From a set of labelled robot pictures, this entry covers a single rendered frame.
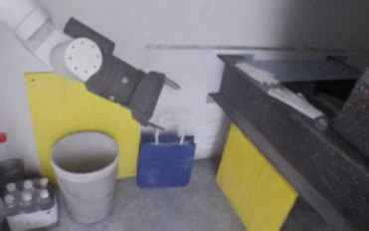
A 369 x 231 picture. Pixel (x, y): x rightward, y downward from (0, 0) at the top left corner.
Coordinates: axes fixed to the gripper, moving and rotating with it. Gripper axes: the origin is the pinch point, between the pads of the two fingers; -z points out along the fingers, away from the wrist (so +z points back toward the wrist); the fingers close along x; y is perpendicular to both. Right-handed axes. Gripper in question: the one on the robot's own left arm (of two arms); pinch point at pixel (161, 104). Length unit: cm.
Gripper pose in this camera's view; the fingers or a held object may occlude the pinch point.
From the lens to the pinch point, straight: 64.8
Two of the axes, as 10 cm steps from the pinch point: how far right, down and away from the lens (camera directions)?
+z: -6.7, -3.4, -6.6
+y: -6.7, -1.2, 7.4
